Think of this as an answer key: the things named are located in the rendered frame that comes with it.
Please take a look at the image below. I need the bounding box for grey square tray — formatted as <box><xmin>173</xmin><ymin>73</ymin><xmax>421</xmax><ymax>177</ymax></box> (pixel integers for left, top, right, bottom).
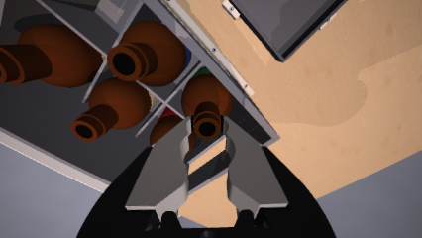
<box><xmin>228</xmin><ymin>0</ymin><xmax>348</xmax><ymax>62</ymax></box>

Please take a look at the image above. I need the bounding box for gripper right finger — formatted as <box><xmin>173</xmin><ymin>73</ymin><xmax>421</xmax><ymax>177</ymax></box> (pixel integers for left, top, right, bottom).
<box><xmin>221</xmin><ymin>114</ymin><xmax>337</xmax><ymax>238</ymax></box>

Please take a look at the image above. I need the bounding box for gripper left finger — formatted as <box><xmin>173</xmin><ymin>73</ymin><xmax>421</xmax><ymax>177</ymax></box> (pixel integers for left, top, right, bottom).
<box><xmin>76</xmin><ymin>114</ymin><xmax>194</xmax><ymax>238</ymax></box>

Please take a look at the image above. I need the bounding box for dark grey box with slot openings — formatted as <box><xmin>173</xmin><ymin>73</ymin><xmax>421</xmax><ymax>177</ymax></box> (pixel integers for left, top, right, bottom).
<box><xmin>0</xmin><ymin>0</ymin><xmax>280</xmax><ymax>196</ymax></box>

